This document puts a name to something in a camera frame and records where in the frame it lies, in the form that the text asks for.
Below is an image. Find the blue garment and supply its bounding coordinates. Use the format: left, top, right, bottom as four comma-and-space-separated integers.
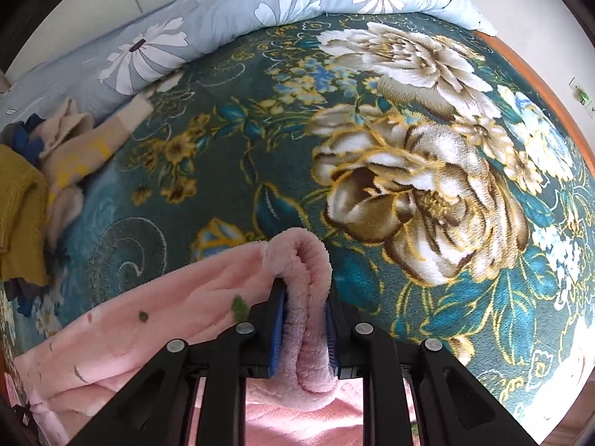
12, 114, 45, 163

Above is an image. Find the beige garment with yellow print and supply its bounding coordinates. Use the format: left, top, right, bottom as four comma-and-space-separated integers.
37, 81, 182, 252

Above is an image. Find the light blue floral quilt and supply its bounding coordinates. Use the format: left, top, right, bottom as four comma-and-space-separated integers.
0, 0, 498, 124

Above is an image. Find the teal floral blanket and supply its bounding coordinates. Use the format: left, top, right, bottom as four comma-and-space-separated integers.
0, 12, 595, 446

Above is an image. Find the white wall socket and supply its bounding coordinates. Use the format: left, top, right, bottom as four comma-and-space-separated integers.
569, 79, 595, 119

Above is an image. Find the pink floral fleece garment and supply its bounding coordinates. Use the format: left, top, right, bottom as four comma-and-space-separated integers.
14, 227, 414, 446

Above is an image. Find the wooden bed frame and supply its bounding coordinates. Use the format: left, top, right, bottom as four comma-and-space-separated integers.
474, 28, 595, 168

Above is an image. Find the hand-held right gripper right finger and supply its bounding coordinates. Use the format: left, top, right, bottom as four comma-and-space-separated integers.
325, 300, 544, 446

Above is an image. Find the mustard yellow knit sweater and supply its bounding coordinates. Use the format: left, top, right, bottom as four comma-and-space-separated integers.
0, 144, 49, 286

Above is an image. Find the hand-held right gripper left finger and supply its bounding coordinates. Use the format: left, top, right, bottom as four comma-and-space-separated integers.
60, 279, 291, 446

